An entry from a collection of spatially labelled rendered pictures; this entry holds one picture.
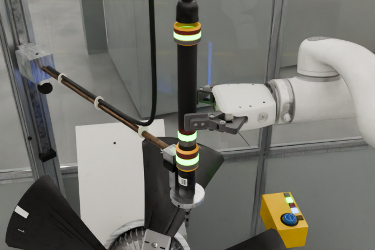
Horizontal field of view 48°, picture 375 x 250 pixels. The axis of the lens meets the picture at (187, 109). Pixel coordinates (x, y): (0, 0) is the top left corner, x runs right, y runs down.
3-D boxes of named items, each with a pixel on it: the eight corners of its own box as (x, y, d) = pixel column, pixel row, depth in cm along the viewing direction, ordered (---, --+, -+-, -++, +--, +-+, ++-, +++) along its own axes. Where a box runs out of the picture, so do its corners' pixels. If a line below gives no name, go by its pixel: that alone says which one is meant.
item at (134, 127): (41, 71, 117) (41, 66, 116) (46, 70, 118) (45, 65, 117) (171, 157, 84) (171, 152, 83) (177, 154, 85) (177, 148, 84)
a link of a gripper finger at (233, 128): (253, 134, 70) (219, 134, 70) (246, 110, 77) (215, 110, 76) (253, 128, 69) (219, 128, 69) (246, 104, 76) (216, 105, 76)
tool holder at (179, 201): (156, 191, 87) (154, 153, 82) (181, 176, 92) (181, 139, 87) (186, 214, 82) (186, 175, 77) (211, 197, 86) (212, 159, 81)
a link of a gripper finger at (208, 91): (232, 107, 79) (205, 112, 77) (223, 96, 83) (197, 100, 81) (232, 94, 77) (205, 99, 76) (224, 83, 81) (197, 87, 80)
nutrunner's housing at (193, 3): (173, 205, 88) (169, -19, 64) (187, 196, 90) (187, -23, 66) (187, 215, 85) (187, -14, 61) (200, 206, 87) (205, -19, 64)
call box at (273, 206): (259, 216, 147) (261, 193, 141) (286, 213, 148) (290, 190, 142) (274, 253, 133) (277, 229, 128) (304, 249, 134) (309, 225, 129)
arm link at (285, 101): (292, 133, 76) (276, 135, 76) (275, 109, 84) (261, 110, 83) (298, 93, 72) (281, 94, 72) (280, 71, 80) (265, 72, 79)
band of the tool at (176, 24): (168, 41, 69) (168, 24, 67) (187, 34, 71) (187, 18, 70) (186, 49, 66) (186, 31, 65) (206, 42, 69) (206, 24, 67)
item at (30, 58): (18, 74, 124) (11, 47, 119) (40, 67, 128) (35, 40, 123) (34, 86, 117) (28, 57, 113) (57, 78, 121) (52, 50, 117)
